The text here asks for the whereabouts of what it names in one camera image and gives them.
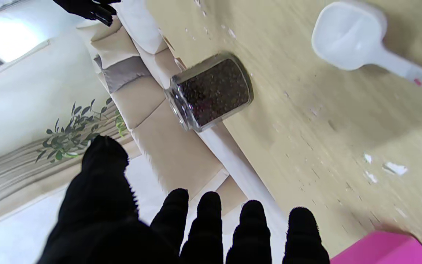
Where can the pink square coffee jar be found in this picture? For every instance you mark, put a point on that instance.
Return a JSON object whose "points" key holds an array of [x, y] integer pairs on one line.
{"points": [[383, 251]]}

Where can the beige pleated curtain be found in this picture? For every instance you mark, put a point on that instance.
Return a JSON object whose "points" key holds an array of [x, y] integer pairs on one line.
{"points": [[20, 172]]}

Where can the dark green leafy tree plant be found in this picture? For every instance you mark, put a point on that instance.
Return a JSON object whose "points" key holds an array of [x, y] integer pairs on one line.
{"points": [[75, 135]]}

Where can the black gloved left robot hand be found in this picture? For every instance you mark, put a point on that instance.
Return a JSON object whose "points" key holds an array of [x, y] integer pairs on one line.
{"points": [[101, 220]]}

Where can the glass jar of coffee beans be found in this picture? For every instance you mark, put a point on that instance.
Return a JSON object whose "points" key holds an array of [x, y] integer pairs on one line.
{"points": [[214, 91]]}

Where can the grey sofa cushion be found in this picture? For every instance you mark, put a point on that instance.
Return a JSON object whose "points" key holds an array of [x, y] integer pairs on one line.
{"points": [[123, 73]]}

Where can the white plastic measuring spoon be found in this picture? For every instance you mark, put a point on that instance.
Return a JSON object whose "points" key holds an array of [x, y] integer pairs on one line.
{"points": [[354, 36]]}

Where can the beige sofa cushion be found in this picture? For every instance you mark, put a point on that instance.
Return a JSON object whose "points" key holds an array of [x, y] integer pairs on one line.
{"points": [[115, 46]]}

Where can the beige fabric sofa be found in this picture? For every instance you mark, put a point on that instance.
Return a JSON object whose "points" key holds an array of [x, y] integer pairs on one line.
{"points": [[159, 139]]}

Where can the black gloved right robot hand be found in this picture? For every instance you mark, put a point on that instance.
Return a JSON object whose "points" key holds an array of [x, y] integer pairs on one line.
{"points": [[86, 7]]}

